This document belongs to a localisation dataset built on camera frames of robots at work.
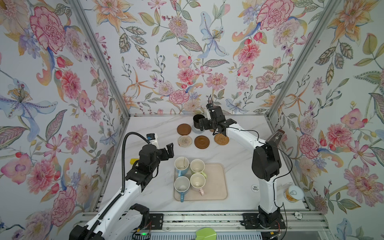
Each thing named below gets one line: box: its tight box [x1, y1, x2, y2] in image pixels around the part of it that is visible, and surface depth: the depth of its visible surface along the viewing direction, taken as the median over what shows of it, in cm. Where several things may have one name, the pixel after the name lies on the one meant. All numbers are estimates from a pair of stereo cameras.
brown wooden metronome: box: [267, 129, 285, 148], surface depth 89 cm
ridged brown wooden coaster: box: [194, 135, 210, 149], surface depth 106 cm
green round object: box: [195, 227, 217, 240], surface depth 72 cm
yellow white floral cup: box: [283, 185, 305, 203], surface depth 80 cm
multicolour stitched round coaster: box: [177, 135, 193, 148], surface depth 107 cm
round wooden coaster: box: [177, 123, 192, 136], surface depth 116 cm
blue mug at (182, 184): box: [174, 174, 191, 203], surface depth 85 cm
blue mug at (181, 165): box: [174, 156, 190, 177], surface depth 88 cm
